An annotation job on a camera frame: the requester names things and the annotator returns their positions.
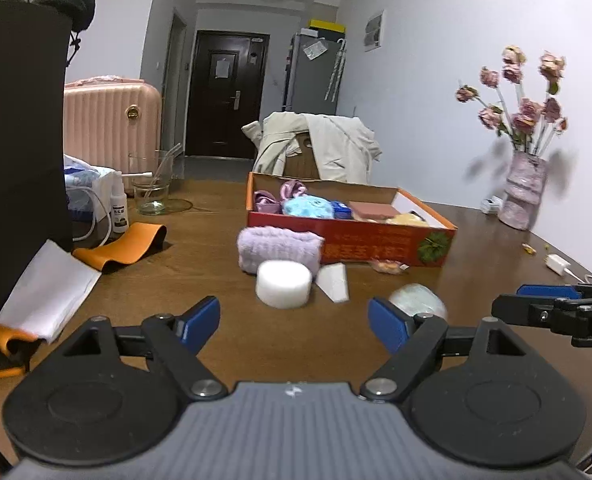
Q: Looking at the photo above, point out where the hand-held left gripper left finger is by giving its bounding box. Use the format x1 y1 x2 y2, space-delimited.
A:
51 296 229 402

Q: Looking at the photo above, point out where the pink sponge block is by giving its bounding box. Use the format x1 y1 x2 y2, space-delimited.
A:
348 201 400 222

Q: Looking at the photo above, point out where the white paper sheet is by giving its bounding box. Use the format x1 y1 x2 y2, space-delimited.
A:
0 239 103 345

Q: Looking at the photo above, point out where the dried pink flower bouquet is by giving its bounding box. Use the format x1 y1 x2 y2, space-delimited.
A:
455 44 571 157

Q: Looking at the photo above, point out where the glass beaker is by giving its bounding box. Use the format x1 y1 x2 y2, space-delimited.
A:
128 150 173 217

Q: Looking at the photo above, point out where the blue plush toy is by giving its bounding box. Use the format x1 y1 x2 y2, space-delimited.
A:
281 194 335 220

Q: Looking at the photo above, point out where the folded umbrella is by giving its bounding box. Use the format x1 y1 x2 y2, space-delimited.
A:
324 36 348 104

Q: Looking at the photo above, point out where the white small packet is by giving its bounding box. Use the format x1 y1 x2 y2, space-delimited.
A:
315 262 351 304

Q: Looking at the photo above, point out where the dark fuzzy cover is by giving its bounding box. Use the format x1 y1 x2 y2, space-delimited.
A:
38 0 97 32

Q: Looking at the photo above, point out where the red orange cardboard box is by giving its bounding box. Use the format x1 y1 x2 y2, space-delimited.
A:
246 172 458 268

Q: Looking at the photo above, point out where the grey refrigerator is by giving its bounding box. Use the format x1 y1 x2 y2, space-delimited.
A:
282 30 347 117

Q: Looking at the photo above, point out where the purple scrunchie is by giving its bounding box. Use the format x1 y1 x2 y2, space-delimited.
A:
253 189 283 216

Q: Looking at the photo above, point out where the white round sponge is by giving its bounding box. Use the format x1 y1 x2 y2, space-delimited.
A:
255 260 313 309

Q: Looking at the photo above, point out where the black case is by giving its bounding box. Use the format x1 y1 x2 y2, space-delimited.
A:
0 0 74 343

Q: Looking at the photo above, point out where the wooden chair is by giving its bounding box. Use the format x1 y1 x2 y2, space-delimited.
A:
280 131 323 181

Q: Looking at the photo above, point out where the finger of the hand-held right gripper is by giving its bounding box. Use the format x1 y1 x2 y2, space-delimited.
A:
517 283 592 302
491 294 578 335

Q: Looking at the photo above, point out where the pink mottled vase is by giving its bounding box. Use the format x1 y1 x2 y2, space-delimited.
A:
497 151 550 232

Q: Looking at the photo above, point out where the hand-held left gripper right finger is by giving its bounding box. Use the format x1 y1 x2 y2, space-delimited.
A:
360 297 533 404

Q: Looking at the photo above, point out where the dark entrance door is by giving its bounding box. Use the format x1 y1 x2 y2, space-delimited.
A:
185 30 270 159

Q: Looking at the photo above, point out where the pink suitcase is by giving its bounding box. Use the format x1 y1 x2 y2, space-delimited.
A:
63 76 163 183

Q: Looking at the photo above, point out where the orange black holder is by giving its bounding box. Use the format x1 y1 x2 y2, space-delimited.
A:
0 324 44 379

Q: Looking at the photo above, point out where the purple folded towel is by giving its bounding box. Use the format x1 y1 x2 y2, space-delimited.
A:
236 226 326 277

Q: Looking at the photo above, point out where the white spray bottle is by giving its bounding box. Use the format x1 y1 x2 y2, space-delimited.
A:
109 171 129 234

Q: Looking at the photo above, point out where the orange elastic band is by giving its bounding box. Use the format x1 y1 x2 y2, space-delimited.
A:
72 223 168 274

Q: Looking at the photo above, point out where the yellow box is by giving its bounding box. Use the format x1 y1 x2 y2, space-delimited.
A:
309 18 347 33

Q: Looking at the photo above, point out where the plastic bag with blue packs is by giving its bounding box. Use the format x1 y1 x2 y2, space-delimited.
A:
63 153 121 224

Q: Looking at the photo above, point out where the pale green round puff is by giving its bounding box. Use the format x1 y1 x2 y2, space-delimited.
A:
388 283 448 322

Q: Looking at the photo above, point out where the clear snack wrapper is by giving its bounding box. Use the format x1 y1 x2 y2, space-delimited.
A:
370 258 411 276

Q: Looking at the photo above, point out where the beige coat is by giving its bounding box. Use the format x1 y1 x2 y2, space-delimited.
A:
241 111 383 186

